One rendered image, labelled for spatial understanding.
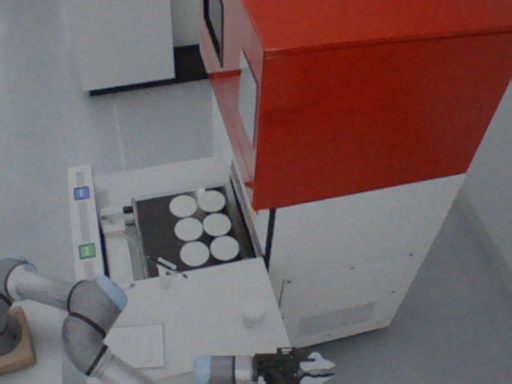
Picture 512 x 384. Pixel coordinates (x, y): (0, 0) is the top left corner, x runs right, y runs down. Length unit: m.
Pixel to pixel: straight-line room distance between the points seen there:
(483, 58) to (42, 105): 3.07
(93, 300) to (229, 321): 0.48
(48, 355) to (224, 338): 0.60
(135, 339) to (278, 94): 0.87
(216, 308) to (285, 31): 0.91
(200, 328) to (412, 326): 1.49
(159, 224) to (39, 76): 2.40
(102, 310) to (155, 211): 0.70
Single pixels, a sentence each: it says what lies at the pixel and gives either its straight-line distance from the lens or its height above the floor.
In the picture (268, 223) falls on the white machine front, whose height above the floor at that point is 1.15.
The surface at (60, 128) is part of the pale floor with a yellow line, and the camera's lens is 3.84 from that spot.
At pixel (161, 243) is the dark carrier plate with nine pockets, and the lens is 2.05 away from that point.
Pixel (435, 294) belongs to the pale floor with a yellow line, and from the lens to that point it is 3.17.
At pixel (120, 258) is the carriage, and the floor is 0.88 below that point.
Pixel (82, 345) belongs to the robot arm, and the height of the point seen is 1.25.
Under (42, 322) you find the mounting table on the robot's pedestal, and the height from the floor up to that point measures 0.82.
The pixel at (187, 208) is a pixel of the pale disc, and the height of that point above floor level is 0.90.
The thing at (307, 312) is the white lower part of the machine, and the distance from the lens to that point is 2.43.
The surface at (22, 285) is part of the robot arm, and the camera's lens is 1.79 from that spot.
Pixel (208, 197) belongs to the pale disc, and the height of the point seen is 0.90.
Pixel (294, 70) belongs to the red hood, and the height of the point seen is 1.75.
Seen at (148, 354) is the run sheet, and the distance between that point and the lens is 1.78.
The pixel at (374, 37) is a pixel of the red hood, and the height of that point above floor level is 1.82.
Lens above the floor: 2.59
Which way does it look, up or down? 51 degrees down
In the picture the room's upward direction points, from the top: 4 degrees clockwise
